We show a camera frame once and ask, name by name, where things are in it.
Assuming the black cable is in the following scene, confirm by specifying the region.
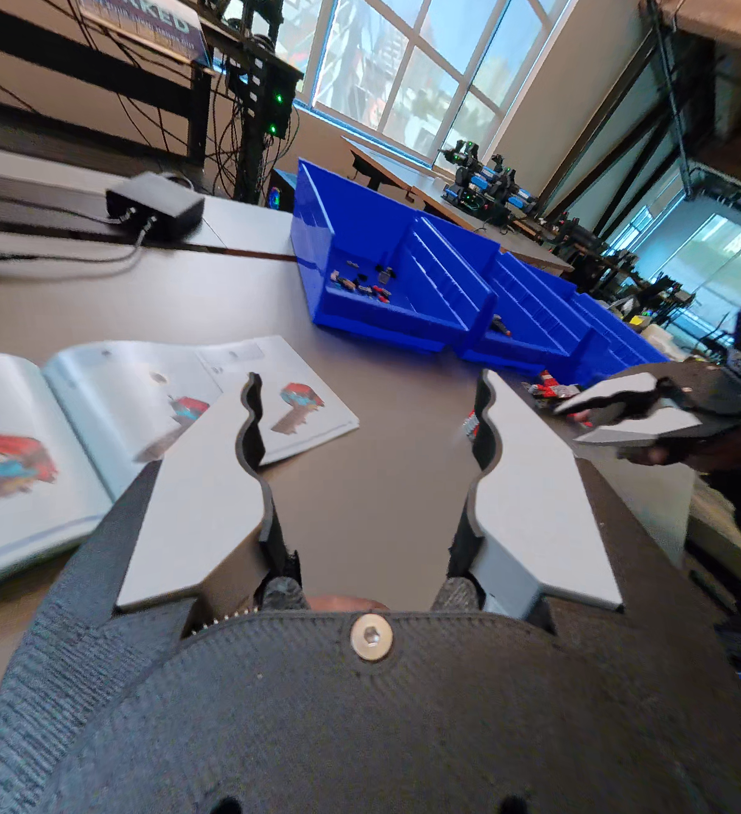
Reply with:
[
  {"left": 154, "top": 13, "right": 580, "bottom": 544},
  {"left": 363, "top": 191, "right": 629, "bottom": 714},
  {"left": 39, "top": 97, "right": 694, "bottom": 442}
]
[
  {"left": 46, "top": 205, "right": 133, "bottom": 225},
  {"left": 0, "top": 217, "right": 158, "bottom": 263}
]

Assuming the black equipment rack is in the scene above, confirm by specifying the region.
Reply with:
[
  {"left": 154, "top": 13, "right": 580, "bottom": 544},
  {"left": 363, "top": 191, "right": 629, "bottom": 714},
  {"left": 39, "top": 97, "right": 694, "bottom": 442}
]
[{"left": 226, "top": 35, "right": 305, "bottom": 204}]

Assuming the person's left hand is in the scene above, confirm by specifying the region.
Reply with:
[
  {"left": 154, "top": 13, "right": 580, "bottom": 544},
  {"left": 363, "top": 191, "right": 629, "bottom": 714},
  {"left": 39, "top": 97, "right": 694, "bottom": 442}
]
[{"left": 308, "top": 594, "right": 390, "bottom": 614}]

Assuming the group of small loose bricks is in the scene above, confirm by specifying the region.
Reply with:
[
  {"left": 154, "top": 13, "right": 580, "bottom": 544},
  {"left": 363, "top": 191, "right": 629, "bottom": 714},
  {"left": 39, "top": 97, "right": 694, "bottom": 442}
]
[{"left": 329, "top": 259, "right": 402, "bottom": 301}]

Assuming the large window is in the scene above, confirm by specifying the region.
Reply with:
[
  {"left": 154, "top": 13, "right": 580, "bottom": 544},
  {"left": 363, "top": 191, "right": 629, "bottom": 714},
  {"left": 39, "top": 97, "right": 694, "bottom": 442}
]
[{"left": 294, "top": 0, "right": 576, "bottom": 174}]

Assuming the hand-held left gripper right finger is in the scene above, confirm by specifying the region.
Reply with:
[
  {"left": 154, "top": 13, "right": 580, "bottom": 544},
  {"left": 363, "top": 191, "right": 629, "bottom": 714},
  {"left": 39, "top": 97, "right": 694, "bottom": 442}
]
[{"left": 448, "top": 368, "right": 624, "bottom": 623}]

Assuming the printed sign board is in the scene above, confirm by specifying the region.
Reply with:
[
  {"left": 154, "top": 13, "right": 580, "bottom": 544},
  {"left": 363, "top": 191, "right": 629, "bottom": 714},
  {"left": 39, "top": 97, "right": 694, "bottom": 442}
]
[{"left": 78, "top": 0, "right": 213, "bottom": 68}]

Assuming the person's right hand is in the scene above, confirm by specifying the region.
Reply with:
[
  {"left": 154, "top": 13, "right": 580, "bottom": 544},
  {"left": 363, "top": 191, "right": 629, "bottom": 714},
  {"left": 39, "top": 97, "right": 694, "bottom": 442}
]
[{"left": 618, "top": 426, "right": 741, "bottom": 474}]

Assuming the long table with robots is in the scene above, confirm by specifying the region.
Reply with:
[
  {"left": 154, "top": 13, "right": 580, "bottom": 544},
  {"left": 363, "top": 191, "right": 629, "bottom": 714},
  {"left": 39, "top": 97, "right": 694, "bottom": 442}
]
[{"left": 344, "top": 135, "right": 576, "bottom": 276}]

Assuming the large blue plastic bin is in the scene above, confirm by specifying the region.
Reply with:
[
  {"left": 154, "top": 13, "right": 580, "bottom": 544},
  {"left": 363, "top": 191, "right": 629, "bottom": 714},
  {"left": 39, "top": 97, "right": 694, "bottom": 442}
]
[{"left": 291, "top": 159, "right": 500, "bottom": 355}]

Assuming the red teal toy brick model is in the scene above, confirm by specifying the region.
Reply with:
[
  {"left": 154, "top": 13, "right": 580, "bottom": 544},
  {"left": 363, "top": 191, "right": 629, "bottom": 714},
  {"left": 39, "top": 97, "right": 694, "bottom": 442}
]
[{"left": 522, "top": 371, "right": 590, "bottom": 424}]

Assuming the brick instruction booklet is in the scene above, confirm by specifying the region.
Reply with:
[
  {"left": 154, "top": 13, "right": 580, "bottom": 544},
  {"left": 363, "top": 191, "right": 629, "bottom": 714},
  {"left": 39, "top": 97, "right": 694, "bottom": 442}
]
[{"left": 0, "top": 336, "right": 360, "bottom": 595}]

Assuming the black power adapter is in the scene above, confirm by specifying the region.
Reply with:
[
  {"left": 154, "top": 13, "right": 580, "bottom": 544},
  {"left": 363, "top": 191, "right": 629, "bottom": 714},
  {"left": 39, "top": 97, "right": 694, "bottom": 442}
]
[{"left": 106, "top": 172, "right": 206, "bottom": 243}]

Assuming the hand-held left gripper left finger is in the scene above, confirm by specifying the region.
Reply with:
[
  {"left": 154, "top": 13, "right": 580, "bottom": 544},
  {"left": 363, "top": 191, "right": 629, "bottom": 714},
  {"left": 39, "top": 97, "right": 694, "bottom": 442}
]
[{"left": 116, "top": 372, "right": 302, "bottom": 623}]

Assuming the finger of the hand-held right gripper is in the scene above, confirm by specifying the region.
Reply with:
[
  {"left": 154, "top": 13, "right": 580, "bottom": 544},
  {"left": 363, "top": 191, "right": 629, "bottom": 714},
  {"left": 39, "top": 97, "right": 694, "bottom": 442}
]
[
  {"left": 551, "top": 372, "right": 660, "bottom": 417},
  {"left": 569, "top": 402, "right": 703, "bottom": 460}
]

